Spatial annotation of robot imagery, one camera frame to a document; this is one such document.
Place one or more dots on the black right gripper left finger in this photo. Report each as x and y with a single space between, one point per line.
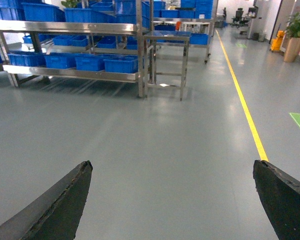
56 214

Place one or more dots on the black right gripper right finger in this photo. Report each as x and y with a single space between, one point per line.
279 194

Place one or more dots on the blue plastic bin left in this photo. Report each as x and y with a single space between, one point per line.
92 62

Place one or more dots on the stainless steel shelf rack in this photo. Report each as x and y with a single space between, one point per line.
40 40

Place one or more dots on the yellow mop bucket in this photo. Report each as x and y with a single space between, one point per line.
276 43

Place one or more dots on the tall potted plant beige planter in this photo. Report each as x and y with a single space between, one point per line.
292 32

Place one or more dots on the small stainless steel table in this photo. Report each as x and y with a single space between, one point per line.
166 60

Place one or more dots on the far stainless steel rack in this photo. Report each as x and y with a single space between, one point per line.
195 16

